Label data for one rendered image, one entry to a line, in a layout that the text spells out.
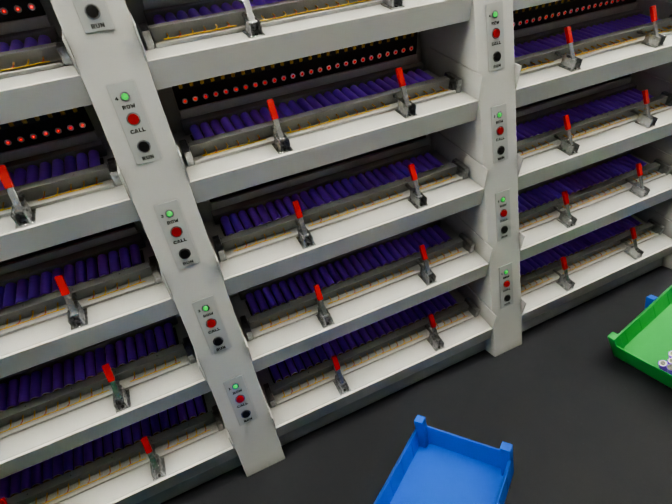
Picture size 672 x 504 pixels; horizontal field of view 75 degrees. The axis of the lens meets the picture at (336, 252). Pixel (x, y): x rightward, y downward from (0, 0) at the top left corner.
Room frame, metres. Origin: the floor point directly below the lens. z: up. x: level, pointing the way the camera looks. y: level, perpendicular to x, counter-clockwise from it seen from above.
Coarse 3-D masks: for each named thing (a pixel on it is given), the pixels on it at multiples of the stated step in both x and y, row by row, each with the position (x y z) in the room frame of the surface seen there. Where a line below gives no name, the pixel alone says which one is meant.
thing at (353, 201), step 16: (432, 176) 0.97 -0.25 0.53; (368, 192) 0.92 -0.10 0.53; (384, 192) 0.93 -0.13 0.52; (320, 208) 0.89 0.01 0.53; (336, 208) 0.89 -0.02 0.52; (272, 224) 0.86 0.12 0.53; (288, 224) 0.86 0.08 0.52; (224, 240) 0.82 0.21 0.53; (240, 240) 0.83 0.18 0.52; (256, 240) 0.83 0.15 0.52
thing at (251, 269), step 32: (352, 160) 1.02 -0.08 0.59; (448, 160) 1.05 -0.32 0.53; (256, 192) 0.95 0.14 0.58; (448, 192) 0.93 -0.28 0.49; (480, 192) 0.93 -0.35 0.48; (352, 224) 0.86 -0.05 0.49; (384, 224) 0.86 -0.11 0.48; (416, 224) 0.89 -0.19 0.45; (224, 256) 0.80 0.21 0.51; (256, 256) 0.80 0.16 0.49; (288, 256) 0.79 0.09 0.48; (320, 256) 0.82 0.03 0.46
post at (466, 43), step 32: (480, 0) 0.94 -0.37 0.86; (512, 0) 0.96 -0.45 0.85; (448, 32) 1.01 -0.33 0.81; (480, 32) 0.94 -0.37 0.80; (512, 32) 0.96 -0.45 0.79; (480, 64) 0.93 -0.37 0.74; (512, 64) 0.96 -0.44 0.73; (480, 96) 0.93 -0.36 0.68; (512, 96) 0.96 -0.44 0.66; (448, 128) 1.04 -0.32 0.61; (480, 128) 0.93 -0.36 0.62; (512, 128) 0.96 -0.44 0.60; (480, 160) 0.94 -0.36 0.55; (512, 160) 0.96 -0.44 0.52; (512, 192) 0.95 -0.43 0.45; (480, 224) 0.95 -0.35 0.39; (512, 224) 0.95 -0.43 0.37; (512, 256) 0.95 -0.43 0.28; (480, 288) 0.97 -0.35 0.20; (512, 320) 0.95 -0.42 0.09
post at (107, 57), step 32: (64, 0) 0.73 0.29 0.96; (64, 32) 0.72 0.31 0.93; (96, 32) 0.74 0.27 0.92; (128, 32) 0.75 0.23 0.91; (96, 64) 0.73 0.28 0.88; (128, 64) 0.74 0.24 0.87; (96, 96) 0.73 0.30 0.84; (160, 128) 0.75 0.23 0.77; (128, 160) 0.73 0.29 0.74; (160, 160) 0.74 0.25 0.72; (160, 192) 0.74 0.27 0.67; (160, 224) 0.73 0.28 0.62; (192, 224) 0.75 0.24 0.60; (160, 256) 0.73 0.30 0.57; (192, 288) 0.73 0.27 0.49; (224, 288) 0.75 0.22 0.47; (192, 320) 0.73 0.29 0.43; (224, 320) 0.74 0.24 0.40; (224, 352) 0.74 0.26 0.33; (256, 384) 0.75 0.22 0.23; (224, 416) 0.72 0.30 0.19; (256, 448) 0.74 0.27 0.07
